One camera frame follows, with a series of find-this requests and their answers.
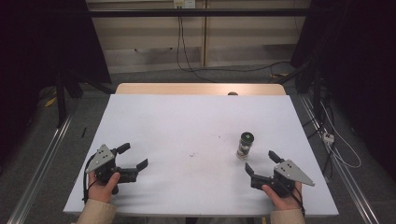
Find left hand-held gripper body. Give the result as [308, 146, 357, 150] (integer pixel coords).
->
[85, 144, 139, 196]

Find black curtain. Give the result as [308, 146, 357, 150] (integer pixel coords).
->
[0, 0, 112, 166]
[290, 0, 396, 178]

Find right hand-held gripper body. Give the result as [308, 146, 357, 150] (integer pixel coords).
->
[249, 159, 316, 199]

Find black wall cable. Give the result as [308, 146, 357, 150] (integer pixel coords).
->
[176, 15, 292, 83]

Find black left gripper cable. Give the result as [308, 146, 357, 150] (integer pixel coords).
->
[81, 153, 98, 204]

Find yellow floor tape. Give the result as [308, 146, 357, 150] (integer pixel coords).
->
[44, 95, 58, 108]

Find person's left hand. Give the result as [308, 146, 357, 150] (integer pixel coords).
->
[88, 171, 121, 204]

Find person's right hand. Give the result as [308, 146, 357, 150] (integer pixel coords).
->
[261, 181, 304, 212]

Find clear spice jar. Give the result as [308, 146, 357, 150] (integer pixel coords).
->
[235, 132, 255, 161]

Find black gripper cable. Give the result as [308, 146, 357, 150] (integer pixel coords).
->
[290, 186, 306, 217]
[81, 153, 98, 204]

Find white wall socket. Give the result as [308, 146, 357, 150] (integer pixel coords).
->
[173, 0, 196, 9]

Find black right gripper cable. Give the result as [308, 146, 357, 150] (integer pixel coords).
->
[290, 186, 306, 217]

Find black metal stand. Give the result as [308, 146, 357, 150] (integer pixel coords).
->
[54, 69, 117, 129]
[275, 59, 325, 125]

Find black horizontal bar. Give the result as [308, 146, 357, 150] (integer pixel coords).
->
[88, 7, 312, 18]

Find white cable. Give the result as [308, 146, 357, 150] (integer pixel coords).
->
[318, 99, 362, 170]

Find aluminium floor rail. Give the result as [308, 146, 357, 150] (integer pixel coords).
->
[7, 113, 74, 224]
[299, 94, 381, 224]

